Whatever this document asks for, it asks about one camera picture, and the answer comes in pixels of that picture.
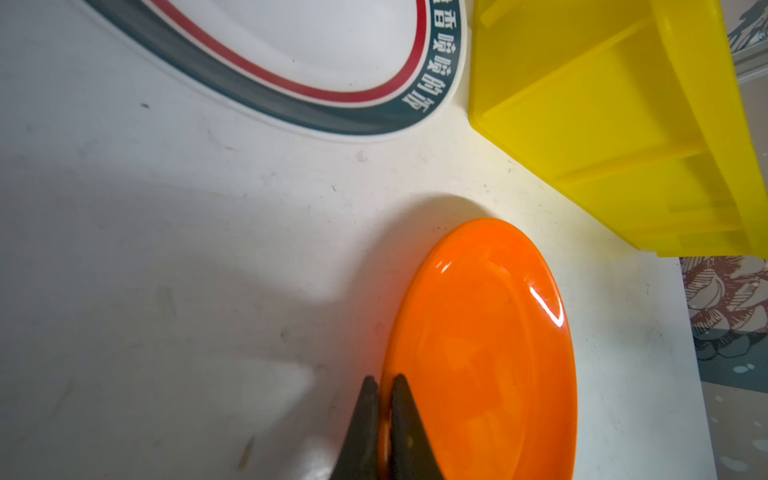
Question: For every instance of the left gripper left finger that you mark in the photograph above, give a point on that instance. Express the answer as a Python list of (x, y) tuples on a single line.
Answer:
[(358, 455)]

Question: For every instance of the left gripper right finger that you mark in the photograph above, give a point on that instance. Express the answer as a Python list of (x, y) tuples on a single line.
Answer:
[(411, 454)]

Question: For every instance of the orange plate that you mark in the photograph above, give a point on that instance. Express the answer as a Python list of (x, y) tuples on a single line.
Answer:
[(483, 340)]

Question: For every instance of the yellow plastic bin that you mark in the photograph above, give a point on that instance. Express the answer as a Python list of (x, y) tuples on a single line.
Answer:
[(632, 110)]

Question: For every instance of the small green rimmed plate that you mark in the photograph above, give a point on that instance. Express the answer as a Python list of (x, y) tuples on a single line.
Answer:
[(336, 69)]

